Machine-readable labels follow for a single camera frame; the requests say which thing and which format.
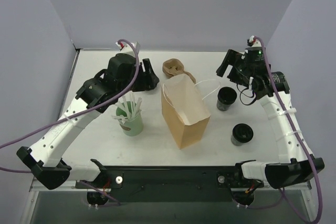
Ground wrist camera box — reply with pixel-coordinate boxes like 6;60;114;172
116;41;140;54
247;35;259;47

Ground brown paper bag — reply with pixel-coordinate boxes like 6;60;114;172
161;74;221;149

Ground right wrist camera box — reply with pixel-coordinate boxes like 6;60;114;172
247;35;259;47

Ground green straw holder cup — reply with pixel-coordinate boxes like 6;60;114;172
119;110;144;136

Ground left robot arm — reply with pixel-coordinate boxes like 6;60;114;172
17;53;159;190

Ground black paper coffee cup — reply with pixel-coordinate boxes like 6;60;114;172
230;135;251;146

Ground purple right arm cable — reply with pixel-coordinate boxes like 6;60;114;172
249;36;323;222

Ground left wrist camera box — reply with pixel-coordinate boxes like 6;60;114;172
116;41;140;54

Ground white wrapped straw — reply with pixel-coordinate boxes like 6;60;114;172
112;115;129;124
131;98;142;120
122;96;131;120
115;102;127;116
130;92;135;117

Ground brown pulp cup carriers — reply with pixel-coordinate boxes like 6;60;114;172
162;58;196;84

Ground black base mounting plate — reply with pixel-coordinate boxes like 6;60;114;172
73;166;264;205

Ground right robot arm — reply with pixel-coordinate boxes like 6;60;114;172
216;47;324;189

